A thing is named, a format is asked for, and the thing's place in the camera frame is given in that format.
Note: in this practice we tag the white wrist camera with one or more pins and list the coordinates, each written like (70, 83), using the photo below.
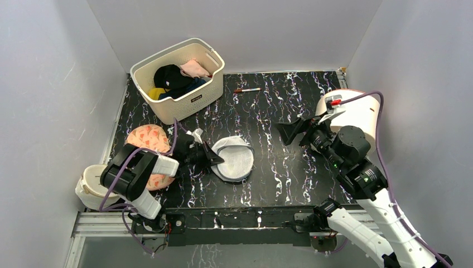
(196, 134)
(333, 108)

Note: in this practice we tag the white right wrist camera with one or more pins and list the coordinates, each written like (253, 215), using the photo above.
(333, 108)

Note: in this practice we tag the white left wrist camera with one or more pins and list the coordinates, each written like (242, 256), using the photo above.
(196, 134)

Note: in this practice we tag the black bra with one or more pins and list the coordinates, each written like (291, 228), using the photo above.
(170, 77)

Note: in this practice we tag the cream perforated laundry basket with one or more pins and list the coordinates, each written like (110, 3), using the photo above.
(168, 109)

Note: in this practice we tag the navy blue cloth in basket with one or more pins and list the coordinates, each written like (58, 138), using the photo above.
(177, 93)

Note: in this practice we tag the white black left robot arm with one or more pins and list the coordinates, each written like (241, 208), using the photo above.
(129, 171)

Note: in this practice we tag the black robot base mount plate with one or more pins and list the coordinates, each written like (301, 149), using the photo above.
(286, 225)

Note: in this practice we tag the cream cylindrical drum container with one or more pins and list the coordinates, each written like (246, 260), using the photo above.
(361, 113)

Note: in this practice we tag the pink bra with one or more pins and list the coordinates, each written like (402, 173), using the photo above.
(193, 69)

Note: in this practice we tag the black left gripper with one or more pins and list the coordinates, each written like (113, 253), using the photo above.
(210, 157)

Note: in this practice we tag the red white marker pen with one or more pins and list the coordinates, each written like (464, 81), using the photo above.
(247, 90)

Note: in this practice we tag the yellow cloth in basket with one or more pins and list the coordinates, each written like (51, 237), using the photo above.
(155, 93)

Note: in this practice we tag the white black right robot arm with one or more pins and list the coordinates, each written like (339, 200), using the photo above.
(397, 244)

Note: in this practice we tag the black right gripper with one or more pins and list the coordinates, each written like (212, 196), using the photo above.
(305, 129)

